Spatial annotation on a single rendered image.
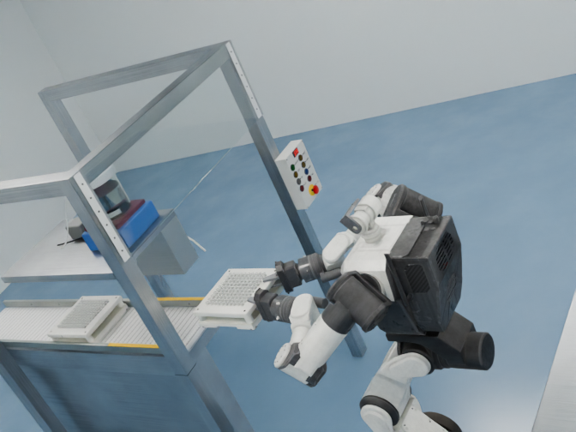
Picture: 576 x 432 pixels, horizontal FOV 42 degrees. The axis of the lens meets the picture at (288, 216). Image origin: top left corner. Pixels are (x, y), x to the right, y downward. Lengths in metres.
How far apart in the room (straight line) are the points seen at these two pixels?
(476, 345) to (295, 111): 4.49
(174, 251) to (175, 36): 4.06
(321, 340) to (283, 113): 4.65
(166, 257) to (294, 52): 3.69
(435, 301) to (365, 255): 0.23
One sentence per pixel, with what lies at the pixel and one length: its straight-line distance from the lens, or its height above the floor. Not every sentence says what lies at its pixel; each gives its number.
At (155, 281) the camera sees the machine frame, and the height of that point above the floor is 0.51.
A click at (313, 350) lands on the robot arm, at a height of 1.15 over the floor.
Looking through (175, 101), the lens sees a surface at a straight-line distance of 2.81.
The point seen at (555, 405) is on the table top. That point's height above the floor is 0.88.
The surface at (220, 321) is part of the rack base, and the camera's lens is 2.64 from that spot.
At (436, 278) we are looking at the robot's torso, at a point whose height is 1.20.
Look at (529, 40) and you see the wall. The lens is 5.87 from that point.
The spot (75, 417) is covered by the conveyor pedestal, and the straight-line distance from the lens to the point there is 3.83.
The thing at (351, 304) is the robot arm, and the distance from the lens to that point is 2.02.
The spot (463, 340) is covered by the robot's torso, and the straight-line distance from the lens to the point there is 2.32.
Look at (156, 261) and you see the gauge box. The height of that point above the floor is 1.17.
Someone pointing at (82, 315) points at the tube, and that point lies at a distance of 3.29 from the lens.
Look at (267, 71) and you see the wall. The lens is 6.46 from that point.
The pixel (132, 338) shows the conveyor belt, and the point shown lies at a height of 0.89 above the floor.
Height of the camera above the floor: 2.39
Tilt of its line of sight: 27 degrees down
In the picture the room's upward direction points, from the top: 25 degrees counter-clockwise
